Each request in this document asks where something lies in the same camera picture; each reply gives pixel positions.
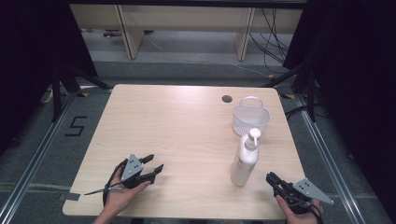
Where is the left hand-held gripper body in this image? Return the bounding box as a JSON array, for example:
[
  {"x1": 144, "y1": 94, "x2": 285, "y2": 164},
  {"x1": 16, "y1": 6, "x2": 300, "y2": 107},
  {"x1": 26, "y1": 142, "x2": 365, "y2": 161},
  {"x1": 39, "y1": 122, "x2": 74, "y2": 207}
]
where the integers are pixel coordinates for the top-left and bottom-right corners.
[{"x1": 120, "y1": 152, "x2": 156, "y2": 189}]

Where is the person's right hand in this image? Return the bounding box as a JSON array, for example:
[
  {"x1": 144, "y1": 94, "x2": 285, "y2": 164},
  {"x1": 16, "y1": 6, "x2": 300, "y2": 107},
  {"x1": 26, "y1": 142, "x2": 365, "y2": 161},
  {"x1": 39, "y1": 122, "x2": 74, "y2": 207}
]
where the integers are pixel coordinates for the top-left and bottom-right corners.
[{"x1": 275, "y1": 194, "x2": 321, "y2": 224}]

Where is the thin white floor cable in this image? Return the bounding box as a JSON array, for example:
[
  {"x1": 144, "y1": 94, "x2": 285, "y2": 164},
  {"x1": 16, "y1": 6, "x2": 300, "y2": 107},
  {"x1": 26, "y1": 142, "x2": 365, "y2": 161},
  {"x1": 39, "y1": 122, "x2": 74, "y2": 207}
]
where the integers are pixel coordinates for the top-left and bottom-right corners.
[{"x1": 141, "y1": 31, "x2": 273, "y2": 78}]

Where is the black floor cable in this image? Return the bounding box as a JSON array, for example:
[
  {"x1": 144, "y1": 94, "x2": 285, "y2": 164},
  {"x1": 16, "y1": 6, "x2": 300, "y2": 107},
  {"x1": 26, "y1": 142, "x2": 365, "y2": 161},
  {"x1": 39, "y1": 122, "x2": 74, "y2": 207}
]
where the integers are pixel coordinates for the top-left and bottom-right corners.
[{"x1": 284, "y1": 105, "x2": 310, "y2": 121}]

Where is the white plastic basket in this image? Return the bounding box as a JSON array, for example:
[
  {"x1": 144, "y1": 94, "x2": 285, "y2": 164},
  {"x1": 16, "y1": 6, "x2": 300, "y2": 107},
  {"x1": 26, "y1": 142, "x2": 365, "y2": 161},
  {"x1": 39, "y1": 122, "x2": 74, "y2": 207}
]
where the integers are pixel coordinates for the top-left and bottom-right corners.
[{"x1": 232, "y1": 95, "x2": 272, "y2": 137}]

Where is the black curtain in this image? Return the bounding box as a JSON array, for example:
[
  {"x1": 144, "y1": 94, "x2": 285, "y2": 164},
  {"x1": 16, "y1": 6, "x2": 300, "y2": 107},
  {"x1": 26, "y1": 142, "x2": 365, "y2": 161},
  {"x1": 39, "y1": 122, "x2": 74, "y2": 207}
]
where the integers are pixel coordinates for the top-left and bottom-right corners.
[
  {"x1": 0, "y1": 0, "x2": 99, "y2": 157},
  {"x1": 282, "y1": 0, "x2": 396, "y2": 216}
]

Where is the black metal stand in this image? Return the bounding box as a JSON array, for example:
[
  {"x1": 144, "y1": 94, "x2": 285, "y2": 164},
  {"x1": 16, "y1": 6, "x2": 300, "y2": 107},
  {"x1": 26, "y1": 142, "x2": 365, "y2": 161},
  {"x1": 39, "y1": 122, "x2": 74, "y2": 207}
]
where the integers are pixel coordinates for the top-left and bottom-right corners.
[
  {"x1": 50, "y1": 60, "x2": 114, "y2": 123},
  {"x1": 263, "y1": 59, "x2": 318, "y2": 123}
]

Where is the aluminium floor rail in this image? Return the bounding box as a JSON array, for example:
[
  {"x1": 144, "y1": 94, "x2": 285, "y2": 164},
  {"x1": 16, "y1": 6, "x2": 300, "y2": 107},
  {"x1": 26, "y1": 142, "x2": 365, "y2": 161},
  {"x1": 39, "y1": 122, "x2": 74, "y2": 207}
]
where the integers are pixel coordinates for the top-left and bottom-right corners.
[
  {"x1": 0, "y1": 91, "x2": 78, "y2": 224},
  {"x1": 294, "y1": 93, "x2": 366, "y2": 224}
]

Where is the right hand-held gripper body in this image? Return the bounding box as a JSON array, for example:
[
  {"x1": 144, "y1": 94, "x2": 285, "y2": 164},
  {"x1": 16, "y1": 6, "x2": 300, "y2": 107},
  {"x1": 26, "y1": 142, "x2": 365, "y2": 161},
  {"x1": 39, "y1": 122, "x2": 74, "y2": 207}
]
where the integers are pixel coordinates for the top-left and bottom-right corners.
[{"x1": 274, "y1": 177, "x2": 335, "y2": 216}]

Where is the person's left hand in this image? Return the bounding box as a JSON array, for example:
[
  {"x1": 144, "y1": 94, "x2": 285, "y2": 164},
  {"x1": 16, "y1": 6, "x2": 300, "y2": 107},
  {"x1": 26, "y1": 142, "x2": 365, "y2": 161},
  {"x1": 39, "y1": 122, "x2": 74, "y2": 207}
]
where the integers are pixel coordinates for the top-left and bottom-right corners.
[{"x1": 105, "y1": 167, "x2": 152, "y2": 217}]

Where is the white pump bottle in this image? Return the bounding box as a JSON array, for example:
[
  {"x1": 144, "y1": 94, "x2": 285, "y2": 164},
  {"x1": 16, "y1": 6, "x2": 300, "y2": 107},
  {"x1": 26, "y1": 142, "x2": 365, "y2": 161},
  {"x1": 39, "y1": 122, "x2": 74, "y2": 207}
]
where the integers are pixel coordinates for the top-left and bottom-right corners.
[{"x1": 230, "y1": 127, "x2": 262, "y2": 188}]

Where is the bundle of black hanging cables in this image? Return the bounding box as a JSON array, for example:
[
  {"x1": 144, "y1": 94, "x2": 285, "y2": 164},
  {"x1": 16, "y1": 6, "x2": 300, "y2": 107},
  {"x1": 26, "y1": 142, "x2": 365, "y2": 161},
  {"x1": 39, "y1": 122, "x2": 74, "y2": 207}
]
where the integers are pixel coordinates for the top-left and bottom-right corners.
[{"x1": 247, "y1": 7, "x2": 291, "y2": 75}]

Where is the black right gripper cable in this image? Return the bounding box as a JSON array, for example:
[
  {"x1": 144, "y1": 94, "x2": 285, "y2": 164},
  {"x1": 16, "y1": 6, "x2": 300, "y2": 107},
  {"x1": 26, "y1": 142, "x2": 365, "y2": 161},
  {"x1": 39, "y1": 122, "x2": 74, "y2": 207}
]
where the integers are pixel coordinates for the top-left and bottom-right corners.
[{"x1": 292, "y1": 199, "x2": 325, "y2": 224}]

